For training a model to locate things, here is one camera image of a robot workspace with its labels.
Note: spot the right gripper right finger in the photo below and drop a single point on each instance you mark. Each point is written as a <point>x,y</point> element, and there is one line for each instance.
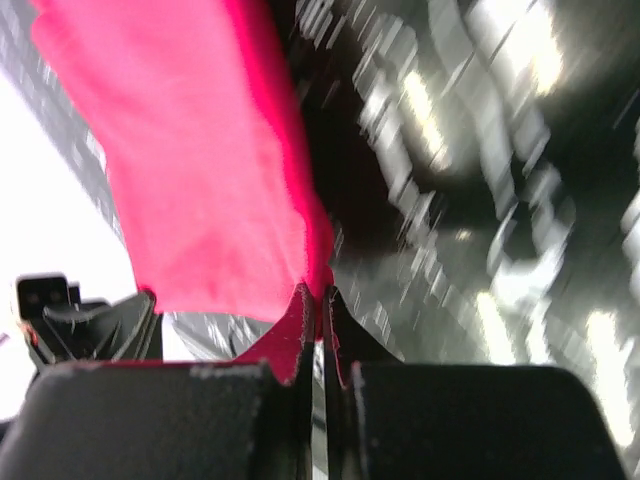
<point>346,344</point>

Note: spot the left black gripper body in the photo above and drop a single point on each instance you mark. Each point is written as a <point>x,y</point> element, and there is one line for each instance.
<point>60,326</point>

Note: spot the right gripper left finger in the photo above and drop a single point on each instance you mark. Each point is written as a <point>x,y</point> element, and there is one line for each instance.
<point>285,352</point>

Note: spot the pink red t shirt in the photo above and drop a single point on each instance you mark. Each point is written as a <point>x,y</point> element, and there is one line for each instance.
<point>205,151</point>

